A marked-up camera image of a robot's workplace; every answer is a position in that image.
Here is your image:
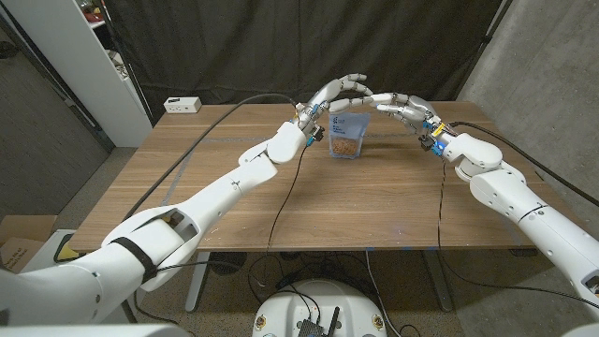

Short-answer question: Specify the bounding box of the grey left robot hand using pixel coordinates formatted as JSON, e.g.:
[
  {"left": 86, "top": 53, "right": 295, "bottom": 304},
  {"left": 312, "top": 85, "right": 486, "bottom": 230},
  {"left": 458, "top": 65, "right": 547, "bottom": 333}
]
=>
[{"left": 294, "top": 73, "right": 376, "bottom": 138}]

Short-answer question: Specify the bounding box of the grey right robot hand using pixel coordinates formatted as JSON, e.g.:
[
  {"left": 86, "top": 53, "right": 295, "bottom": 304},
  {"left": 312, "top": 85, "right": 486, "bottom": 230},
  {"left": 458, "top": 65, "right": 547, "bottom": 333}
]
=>
[{"left": 375, "top": 92, "right": 448, "bottom": 144}]

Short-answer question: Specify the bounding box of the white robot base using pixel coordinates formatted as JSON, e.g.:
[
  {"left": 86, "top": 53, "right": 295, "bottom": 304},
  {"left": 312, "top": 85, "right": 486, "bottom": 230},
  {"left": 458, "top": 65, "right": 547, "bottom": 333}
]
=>
[{"left": 251, "top": 279, "right": 388, "bottom": 337}]

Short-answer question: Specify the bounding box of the blue almond food bag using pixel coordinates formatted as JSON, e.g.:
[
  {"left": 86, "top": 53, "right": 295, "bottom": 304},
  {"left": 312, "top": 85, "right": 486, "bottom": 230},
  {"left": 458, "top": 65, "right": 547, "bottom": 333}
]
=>
[{"left": 328, "top": 110, "right": 371, "bottom": 161}]

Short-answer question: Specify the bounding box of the black backdrop stand pole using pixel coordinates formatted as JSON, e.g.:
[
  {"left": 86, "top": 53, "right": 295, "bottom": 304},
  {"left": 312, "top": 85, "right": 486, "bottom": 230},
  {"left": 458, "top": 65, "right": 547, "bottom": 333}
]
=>
[
  {"left": 97, "top": 0, "right": 155, "bottom": 125},
  {"left": 454, "top": 0, "right": 514, "bottom": 103}
]

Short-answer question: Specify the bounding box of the black backdrop curtain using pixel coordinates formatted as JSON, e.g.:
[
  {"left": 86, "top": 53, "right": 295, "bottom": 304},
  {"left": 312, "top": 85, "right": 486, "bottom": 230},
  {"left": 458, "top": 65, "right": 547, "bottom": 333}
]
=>
[{"left": 103, "top": 0, "right": 504, "bottom": 125}]

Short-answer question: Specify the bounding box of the white power strip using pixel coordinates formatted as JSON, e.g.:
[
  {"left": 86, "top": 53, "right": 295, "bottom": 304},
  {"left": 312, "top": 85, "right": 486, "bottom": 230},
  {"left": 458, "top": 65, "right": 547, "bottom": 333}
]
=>
[{"left": 163, "top": 96, "right": 203, "bottom": 114}]

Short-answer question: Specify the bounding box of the grey table leg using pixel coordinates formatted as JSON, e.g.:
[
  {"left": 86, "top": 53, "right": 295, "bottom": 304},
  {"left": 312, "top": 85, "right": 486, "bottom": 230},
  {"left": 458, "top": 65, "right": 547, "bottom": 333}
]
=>
[{"left": 420, "top": 250, "right": 455, "bottom": 314}]

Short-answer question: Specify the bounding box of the round black floor fan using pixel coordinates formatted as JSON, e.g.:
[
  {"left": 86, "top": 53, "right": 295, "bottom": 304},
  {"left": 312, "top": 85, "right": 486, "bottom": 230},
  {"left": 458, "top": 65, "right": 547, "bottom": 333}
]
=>
[{"left": 209, "top": 251, "right": 248, "bottom": 276}]

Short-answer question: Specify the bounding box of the white table leg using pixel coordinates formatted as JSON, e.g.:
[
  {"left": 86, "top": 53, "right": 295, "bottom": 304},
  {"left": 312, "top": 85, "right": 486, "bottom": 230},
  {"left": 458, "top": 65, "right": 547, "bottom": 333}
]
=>
[{"left": 184, "top": 251, "right": 212, "bottom": 314}]

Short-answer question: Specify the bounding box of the black antenna module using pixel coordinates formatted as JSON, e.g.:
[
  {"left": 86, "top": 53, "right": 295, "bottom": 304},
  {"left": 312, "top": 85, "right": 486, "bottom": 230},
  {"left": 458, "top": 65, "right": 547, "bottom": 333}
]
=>
[{"left": 297, "top": 306, "right": 342, "bottom": 337}]

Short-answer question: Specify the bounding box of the white shelf cabinet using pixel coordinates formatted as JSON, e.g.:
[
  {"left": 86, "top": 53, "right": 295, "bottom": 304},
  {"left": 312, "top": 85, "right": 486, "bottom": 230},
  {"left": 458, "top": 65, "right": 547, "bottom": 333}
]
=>
[{"left": 0, "top": 0, "right": 153, "bottom": 149}]

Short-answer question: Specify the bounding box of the brown cardboard box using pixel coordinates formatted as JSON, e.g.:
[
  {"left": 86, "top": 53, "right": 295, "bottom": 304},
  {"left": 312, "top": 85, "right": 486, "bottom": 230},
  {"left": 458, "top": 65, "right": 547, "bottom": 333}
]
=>
[{"left": 0, "top": 214, "right": 58, "bottom": 273}]

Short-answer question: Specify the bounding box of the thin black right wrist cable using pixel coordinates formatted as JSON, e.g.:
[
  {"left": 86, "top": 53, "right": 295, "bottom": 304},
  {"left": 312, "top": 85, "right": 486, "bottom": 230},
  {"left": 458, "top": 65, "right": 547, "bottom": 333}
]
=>
[{"left": 436, "top": 156, "right": 599, "bottom": 310}]

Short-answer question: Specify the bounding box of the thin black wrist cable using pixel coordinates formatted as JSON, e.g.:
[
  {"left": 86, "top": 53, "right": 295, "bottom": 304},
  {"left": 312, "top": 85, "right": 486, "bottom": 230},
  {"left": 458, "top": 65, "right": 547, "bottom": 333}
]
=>
[
  {"left": 436, "top": 156, "right": 599, "bottom": 310},
  {"left": 153, "top": 145, "right": 308, "bottom": 287}
]

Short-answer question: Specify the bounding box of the thin black left wrist cable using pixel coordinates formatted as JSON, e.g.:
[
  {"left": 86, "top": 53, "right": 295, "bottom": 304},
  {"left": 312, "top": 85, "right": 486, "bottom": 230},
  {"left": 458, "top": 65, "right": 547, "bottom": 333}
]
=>
[{"left": 153, "top": 145, "right": 308, "bottom": 287}]

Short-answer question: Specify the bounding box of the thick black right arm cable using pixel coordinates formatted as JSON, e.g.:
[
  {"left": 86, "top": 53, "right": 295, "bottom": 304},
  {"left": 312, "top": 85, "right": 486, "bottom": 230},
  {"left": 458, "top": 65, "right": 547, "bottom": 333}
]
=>
[{"left": 447, "top": 120, "right": 599, "bottom": 208}]

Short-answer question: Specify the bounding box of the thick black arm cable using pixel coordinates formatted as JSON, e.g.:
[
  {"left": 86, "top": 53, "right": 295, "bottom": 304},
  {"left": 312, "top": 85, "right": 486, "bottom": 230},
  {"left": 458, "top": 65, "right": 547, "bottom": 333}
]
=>
[
  {"left": 447, "top": 120, "right": 599, "bottom": 208},
  {"left": 121, "top": 92, "right": 299, "bottom": 222}
]

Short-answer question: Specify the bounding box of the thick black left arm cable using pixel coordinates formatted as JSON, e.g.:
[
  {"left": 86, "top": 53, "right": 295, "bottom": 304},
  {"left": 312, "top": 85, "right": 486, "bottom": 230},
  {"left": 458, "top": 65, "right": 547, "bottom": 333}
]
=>
[{"left": 121, "top": 92, "right": 299, "bottom": 222}]

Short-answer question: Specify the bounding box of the grey floor cable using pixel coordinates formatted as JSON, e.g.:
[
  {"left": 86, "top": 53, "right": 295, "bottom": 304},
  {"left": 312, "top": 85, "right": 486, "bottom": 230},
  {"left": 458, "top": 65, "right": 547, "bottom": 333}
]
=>
[{"left": 364, "top": 250, "right": 402, "bottom": 337}]

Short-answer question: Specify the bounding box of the black floor cable tangle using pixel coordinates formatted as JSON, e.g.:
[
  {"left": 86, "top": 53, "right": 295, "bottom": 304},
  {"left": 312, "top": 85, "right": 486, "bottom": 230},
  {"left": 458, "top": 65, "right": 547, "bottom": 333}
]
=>
[{"left": 246, "top": 252, "right": 371, "bottom": 310}]

